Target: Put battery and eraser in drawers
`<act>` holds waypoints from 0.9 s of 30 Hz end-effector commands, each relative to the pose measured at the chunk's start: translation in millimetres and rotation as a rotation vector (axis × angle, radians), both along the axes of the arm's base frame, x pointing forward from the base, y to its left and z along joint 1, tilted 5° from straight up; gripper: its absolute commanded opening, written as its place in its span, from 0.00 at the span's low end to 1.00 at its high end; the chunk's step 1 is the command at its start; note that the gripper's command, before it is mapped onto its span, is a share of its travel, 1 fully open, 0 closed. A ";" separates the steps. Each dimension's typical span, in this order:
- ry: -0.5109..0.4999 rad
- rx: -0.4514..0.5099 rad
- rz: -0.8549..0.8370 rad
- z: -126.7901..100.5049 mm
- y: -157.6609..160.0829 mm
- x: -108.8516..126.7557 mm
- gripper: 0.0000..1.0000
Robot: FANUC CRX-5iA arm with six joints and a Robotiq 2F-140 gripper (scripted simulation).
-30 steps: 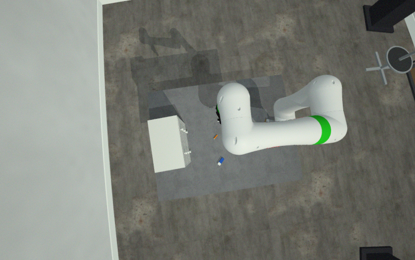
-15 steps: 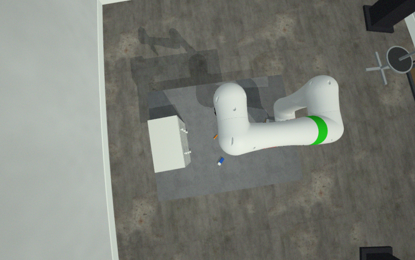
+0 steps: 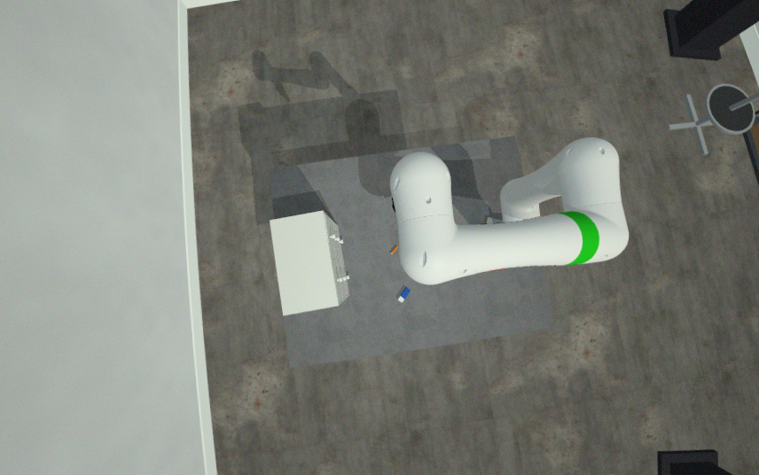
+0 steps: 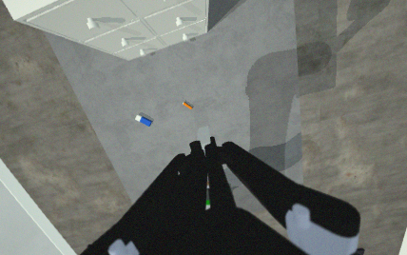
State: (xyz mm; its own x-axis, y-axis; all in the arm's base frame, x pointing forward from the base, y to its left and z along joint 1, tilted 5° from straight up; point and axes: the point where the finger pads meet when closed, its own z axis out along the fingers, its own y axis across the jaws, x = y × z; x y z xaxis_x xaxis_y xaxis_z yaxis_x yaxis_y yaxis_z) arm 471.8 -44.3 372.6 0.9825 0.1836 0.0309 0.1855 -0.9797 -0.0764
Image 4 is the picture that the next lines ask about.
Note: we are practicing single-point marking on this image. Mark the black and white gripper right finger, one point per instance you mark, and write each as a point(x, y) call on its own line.
point(316, 222)

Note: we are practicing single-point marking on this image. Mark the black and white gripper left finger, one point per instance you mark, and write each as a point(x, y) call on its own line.
point(187, 192)

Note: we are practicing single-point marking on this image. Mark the blue and white eraser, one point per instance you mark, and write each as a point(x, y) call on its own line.
point(143, 120)

